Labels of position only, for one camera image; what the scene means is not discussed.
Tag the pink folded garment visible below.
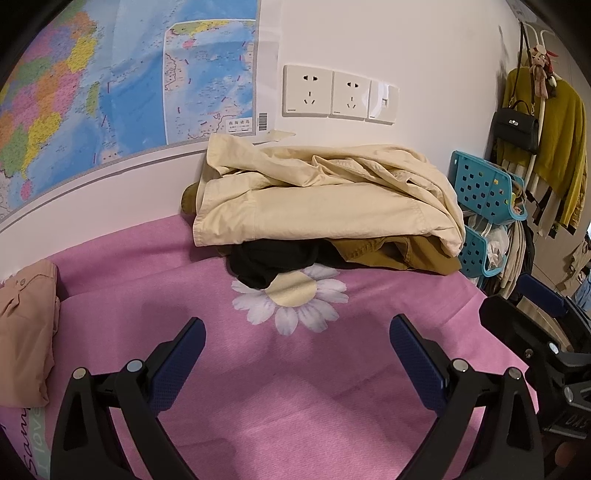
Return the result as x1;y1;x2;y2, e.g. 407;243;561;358
0;260;60;408

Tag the black garment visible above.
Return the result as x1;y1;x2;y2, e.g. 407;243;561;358
218;239;356;290

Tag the mustard yellow hanging sweater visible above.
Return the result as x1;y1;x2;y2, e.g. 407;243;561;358
496;68;588;234

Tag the colourful wall map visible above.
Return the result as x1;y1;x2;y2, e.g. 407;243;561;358
1;1;281;218

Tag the teal plastic storage rack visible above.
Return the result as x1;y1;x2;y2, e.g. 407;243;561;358
452;151;527;279

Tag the cream beige jacket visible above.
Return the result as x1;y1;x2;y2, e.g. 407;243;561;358
192;134;466;257

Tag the olive brown garment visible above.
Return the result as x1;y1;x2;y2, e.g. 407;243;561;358
181;175;464;275

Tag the black handbag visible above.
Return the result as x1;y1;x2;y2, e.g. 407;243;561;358
492;100;539;154

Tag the white coat rack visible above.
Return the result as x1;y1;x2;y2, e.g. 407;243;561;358
507;21;558;189

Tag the white wall socket panel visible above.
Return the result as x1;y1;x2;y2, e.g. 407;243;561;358
283;65;400;125

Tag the pink floral bed sheet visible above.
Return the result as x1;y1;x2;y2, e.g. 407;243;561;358
1;217;520;479

